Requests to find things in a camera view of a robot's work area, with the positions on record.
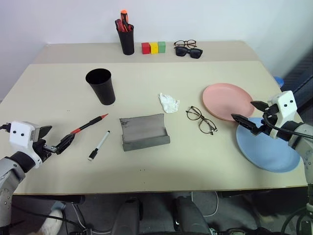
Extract black looped floor cable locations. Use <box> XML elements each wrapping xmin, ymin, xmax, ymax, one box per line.
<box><xmin>280</xmin><ymin>205</ymin><xmax>313</xmax><ymax>235</ymax></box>

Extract open grey glasses case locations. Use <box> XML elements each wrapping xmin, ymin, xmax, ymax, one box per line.
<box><xmin>119</xmin><ymin>113</ymin><xmax>171</xmax><ymax>152</ymax></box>

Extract orange-capped black screwdriver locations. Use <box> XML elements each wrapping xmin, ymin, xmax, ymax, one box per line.
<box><xmin>120</xmin><ymin>9</ymin><xmax>130</xmax><ymax>31</ymax></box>

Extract crumpled white tissue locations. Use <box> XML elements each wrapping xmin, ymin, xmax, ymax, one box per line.
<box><xmin>158</xmin><ymin>93</ymin><xmax>180</xmax><ymax>114</ymax></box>

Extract blue round container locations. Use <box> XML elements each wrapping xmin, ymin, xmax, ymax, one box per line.
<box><xmin>273</xmin><ymin>76</ymin><xmax>285</xmax><ymax>89</ymax></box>

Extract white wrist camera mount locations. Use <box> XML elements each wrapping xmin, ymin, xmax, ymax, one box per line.
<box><xmin>267</xmin><ymin>90</ymin><xmax>298</xmax><ymax>139</ymax></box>
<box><xmin>9</xmin><ymin>120</ymin><xmax>42</xmax><ymax>169</ymax></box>

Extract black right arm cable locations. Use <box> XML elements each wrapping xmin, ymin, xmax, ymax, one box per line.
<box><xmin>262</xmin><ymin>111</ymin><xmax>313</xmax><ymax>142</ymax></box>

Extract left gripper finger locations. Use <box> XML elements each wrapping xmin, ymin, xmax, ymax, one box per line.
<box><xmin>54</xmin><ymin>133</ymin><xmax>76</xmax><ymax>155</ymax></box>
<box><xmin>39</xmin><ymin>125</ymin><xmax>53</xmax><ymax>143</ymax></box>

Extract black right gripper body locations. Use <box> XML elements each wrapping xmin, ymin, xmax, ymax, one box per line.
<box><xmin>251</xmin><ymin>103</ymin><xmax>280</xmax><ymax>137</ymax></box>

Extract blue plate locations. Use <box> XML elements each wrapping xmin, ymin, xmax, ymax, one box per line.
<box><xmin>236</xmin><ymin>117</ymin><xmax>301</xmax><ymax>173</ymax></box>

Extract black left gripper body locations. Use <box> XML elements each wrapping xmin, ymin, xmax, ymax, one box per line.
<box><xmin>30</xmin><ymin>124</ymin><xmax>61</xmax><ymax>163</ymax></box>

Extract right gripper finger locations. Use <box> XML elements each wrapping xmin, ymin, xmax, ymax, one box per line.
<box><xmin>250</xmin><ymin>100</ymin><xmax>269</xmax><ymax>113</ymax></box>
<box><xmin>230</xmin><ymin>113</ymin><xmax>260</xmax><ymax>135</ymax></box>

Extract black tool holder cup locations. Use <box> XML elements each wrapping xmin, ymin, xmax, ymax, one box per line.
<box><xmin>117</xmin><ymin>24</ymin><xmax>135</xmax><ymax>56</ymax></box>

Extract white marker with black cap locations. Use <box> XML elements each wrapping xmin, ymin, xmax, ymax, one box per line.
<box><xmin>88</xmin><ymin>130</ymin><xmax>111</xmax><ymax>162</ymax></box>

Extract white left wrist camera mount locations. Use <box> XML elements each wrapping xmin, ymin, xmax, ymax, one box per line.
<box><xmin>9</xmin><ymin>120</ymin><xmax>42</xmax><ymax>169</ymax></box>

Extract empty black cup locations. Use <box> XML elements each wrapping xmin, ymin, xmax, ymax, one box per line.
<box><xmin>85</xmin><ymin>68</ymin><xmax>116</xmax><ymax>106</ymax></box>

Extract thin dark-rimmed eyeglasses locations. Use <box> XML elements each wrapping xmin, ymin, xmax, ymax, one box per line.
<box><xmin>185</xmin><ymin>105</ymin><xmax>219</xmax><ymax>136</ymax></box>

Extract pink plate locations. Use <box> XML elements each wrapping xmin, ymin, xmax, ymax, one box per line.
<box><xmin>202</xmin><ymin>83</ymin><xmax>256</xmax><ymax>122</ymax></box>

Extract dark ribbed radiator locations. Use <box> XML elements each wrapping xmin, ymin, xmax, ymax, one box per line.
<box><xmin>280</xmin><ymin>52</ymin><xmax>313</xmax><ymax>113</ymax></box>

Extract white shoe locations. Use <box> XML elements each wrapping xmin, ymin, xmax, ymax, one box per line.
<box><xmin>39</xmin><ymin>209</ymin><xmax>65</xmax><ymax>235</ymax></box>

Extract dark rounded shape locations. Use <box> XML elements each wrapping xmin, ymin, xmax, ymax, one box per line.
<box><xmin>172</xmin><ymin>194</ymin><xmax>212</xmax><ymax>235</ymax></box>
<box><xmin>111</xmin><ymin>195</ymin><xmax>144</xmax><ymax>235</ymax></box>

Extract black sunglasses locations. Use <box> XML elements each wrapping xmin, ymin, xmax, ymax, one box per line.
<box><xmin>175</xmin><ymin>47</ymin><xmax>203</xmax><ymax>59</ymax></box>

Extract white floor cable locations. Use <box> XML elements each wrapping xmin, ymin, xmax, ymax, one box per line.
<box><xmin>191</xmin><ymin>190</ymin><xmax>219</xmax><ymax>217</ymax></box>

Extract tortoiseshell eyeglasses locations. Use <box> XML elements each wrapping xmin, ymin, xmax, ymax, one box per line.
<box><xmin>174</xmin><ymin>39</ymin><xmax>198</xmax><ymax>49</ymax></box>

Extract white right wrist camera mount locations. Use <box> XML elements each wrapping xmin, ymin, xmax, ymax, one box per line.
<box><xmin>267</xmin><ymin>90</ymin><xmax>298</xmax><ymax>139</ymax></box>

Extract red black pen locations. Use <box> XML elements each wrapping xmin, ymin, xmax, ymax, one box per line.
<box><xmin>70</xmin><ymin>113</ymin><xmax>109</xmax><ymax>135</ymax></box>

